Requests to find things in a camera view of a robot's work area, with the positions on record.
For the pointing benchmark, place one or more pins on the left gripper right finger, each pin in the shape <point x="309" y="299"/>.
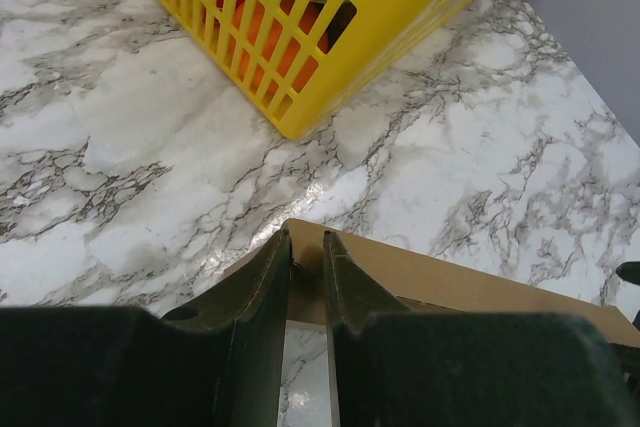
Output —
<point x="392" y="366"/>

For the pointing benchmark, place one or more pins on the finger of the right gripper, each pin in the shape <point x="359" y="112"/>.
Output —
<point x="629" y="272"/>

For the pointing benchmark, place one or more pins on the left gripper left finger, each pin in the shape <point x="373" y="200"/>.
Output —
<point x="213" y="361"/>

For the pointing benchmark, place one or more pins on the brown cardboard box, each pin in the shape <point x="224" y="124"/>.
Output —
<point x="431" y="286"/>

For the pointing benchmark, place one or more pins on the yellow plastic basket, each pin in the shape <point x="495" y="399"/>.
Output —
<point x="297" y="61"/>

